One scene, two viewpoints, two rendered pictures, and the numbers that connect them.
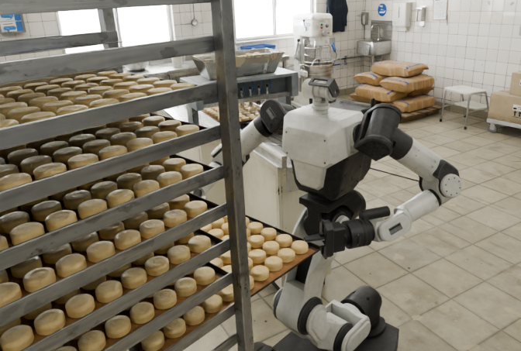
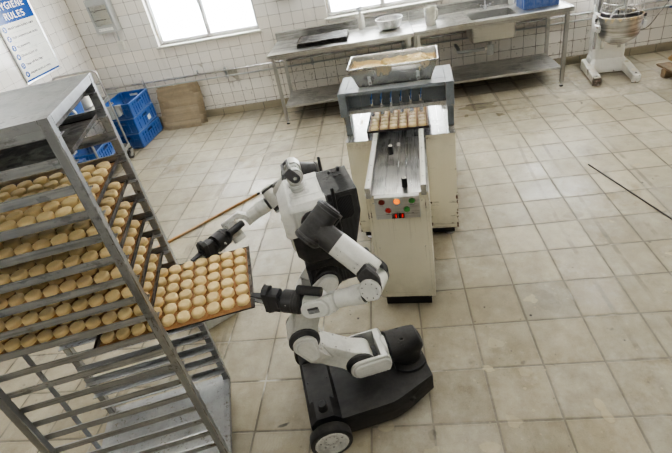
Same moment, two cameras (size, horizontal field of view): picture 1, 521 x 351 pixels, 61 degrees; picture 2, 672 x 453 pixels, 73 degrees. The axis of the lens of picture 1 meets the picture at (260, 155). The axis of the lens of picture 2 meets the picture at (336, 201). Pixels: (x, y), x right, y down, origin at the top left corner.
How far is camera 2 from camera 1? 1.41 m
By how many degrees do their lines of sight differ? 36
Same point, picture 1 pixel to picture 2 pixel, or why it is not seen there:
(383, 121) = (310, 219)
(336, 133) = (286, 217)
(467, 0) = not seen: outside the picture
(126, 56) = (12, 205)
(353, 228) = (282, 299)
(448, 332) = (505, 395)
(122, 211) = (41, 278)
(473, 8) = not seen: outside the picture
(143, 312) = (90, 323)
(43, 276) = (14, 300)
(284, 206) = (375, 229)
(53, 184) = not seen: outside the picture
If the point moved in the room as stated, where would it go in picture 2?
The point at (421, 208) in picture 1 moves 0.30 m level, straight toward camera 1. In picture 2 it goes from (345, 299) to (271, 347)
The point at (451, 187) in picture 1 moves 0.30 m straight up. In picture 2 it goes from (368, 291) to (354, 217)
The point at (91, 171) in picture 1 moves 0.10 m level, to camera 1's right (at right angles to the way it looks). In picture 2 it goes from (12, 260) to (27, 268)
